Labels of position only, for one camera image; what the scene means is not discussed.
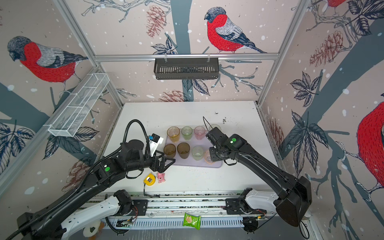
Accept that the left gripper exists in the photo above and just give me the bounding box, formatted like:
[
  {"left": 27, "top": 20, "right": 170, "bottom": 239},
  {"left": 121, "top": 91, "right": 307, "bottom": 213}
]
[{"left": 127, "top": 148, "right": 177, "bottom": 172}]

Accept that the pink textured glass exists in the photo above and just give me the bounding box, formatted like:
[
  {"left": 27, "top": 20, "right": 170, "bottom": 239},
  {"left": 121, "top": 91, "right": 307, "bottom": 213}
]
[{"left": 204, "top": 150, "right": 214, "bottom": 165}]

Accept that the brown textured glass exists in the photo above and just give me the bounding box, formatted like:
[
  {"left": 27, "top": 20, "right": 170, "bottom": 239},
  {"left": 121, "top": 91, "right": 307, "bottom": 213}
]
[{"left": 164, "top": 144, "right": 177, "bottom": 159}]

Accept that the light green textured glass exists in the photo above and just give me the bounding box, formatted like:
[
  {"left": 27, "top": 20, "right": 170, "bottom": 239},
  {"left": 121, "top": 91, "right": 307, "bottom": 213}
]
[{"left": 192, "top": 146, "right": 205, "bottom": 161}]

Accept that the olive brown glass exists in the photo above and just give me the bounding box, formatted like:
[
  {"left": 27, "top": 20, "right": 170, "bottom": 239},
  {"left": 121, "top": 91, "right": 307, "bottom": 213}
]
[{"left": 177, "top": 143, "right": 191, "bottom": 159}]

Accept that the lilac plastic tray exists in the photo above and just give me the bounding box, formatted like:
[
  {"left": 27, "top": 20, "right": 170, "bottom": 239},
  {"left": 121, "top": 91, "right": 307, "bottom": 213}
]
[{"left": 163, "top": 127, "right": 222, "bottom": 168}]

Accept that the pale green frosted glass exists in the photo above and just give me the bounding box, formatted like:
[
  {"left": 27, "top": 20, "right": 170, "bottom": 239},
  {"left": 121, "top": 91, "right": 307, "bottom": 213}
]
[{"left": 208, "top": 124, "right": 222, "bottom": 132}]

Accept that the pink clear glass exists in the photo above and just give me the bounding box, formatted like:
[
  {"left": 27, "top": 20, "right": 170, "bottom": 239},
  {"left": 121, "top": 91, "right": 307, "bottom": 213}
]
[{"left": 194, "top": 126, "right": 206, "bottom": 140}]

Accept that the yellow clear glass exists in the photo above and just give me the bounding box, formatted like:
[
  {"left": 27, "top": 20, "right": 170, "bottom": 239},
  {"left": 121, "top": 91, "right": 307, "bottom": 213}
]
[{"left": 167, "top": 127, "right": 181, "bottom": 143}]

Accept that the green clear glass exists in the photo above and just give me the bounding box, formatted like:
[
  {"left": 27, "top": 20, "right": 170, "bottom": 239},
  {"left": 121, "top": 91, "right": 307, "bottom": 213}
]
[{"left": 182, "top": 126, "right": 193, "bottom": 141}]

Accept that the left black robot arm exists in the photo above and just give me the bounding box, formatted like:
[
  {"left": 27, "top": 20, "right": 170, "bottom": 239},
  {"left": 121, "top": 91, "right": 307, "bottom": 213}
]
[{"left": 8, "top": 138, "right": 176, "bottom": 240}]

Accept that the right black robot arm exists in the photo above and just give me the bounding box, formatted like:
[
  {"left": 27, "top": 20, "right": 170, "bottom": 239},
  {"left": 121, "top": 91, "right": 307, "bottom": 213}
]
[{"left": 207, "top": 128, "right": 312, "bottom": 227}]

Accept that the pink toy figure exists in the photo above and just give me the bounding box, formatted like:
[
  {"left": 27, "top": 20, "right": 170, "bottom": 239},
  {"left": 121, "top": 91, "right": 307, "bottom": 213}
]
[{"left": 157, "top": 173, "right": 166, "bottom": 184}]

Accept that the yellow tape measure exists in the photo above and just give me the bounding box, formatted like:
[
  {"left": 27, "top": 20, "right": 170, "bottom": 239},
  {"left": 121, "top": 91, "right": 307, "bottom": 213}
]
[{"left": 144, "top": 173, "right": 156, "bottom": 186}]

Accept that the green snack packet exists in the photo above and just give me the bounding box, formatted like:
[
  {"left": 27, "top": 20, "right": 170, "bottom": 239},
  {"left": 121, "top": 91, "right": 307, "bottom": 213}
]
[{"left": 183, "top": 213, "right": 201, "bottom": 230}]

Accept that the plush toy dog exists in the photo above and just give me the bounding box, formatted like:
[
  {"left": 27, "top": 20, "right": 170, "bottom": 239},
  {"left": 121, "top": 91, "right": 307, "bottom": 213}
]
[{"left": 83, "top": 221, "right": 105, "bottom": 240}]

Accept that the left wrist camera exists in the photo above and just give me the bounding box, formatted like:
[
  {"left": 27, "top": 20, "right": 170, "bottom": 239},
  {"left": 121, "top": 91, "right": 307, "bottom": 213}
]
[{"left": 149, "top": 134, "right": 164, "bottom": 157}]

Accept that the left black corrugated cable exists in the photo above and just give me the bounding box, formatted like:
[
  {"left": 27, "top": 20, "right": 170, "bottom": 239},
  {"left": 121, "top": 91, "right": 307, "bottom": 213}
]
[{"left": 5, "top": 119, "right": 151, "bottom": 240}]

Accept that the aluminium rail frame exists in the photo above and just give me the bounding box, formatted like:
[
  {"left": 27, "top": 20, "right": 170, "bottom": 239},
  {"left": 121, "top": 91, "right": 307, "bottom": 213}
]
[{"left": 61, "top": 191, "right": 307, "bottom": 232}]

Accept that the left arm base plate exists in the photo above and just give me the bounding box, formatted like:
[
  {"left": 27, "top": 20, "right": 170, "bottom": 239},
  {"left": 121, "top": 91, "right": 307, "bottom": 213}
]
[{"left": 128, "top": 200, "right": 149, "bottom": 217}]

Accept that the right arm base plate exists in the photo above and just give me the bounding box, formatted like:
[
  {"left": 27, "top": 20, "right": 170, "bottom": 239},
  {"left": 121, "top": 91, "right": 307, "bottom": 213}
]
[{"left": 223, "top": 199, "right": 267, "bottom": 215}]

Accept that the black wall basket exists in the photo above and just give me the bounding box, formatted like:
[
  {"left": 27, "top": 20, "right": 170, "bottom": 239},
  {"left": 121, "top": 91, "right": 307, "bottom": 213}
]
[{"left": 154, "top": 58, "right": 220, "bottom": 80}]

